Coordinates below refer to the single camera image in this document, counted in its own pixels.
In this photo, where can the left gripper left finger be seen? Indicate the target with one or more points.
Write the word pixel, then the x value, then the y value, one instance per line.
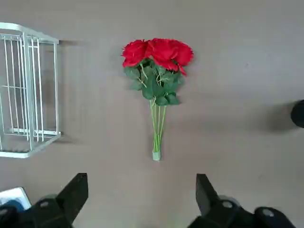
pixel 61 209

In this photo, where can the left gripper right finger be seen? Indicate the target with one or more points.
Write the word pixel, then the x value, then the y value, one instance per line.
pixel 213 213

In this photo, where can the black ribbed vase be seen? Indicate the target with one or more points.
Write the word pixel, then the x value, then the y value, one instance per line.
pixel 298 114

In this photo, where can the red artificial flower bunch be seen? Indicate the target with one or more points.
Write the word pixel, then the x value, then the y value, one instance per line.
pixel 164 54

